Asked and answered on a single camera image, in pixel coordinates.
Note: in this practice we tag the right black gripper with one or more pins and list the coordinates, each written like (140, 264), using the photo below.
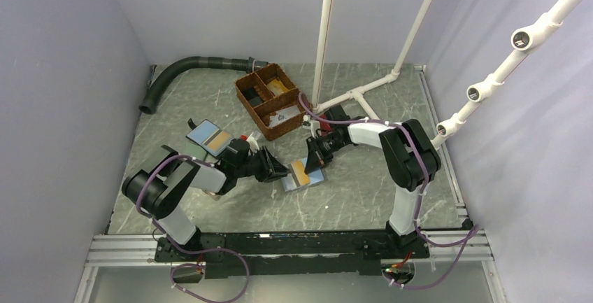
(316, 157)

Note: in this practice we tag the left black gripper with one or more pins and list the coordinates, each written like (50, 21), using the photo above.
(278, 170)

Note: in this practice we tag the grey leather card holder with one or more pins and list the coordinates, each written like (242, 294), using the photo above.
(316, 177)

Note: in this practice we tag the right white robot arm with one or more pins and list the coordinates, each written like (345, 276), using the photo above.
(411, 159)

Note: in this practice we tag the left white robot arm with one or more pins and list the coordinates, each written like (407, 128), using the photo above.
(158, 186)

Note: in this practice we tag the cards in basket front compartment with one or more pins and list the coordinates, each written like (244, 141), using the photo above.
(283, 115)

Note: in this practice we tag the open blue card wallet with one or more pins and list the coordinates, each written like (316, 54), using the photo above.
(209, 136)

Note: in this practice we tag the black card in basket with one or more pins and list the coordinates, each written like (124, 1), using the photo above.
(252, 97)

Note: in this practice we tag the green card holder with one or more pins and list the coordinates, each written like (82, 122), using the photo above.
(198, 152)

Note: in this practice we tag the red leather wallet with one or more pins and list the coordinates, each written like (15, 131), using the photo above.
(324, 128)

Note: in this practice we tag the brown woven divided basket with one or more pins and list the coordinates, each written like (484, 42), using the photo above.
(261, 113)

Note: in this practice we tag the white PVC pipe frame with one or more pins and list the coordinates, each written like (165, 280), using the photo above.
(362, 45)

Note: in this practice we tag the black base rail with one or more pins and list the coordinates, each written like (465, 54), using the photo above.
(281, 253)

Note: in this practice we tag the white pipe camera boom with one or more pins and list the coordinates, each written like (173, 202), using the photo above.
(524, 41)

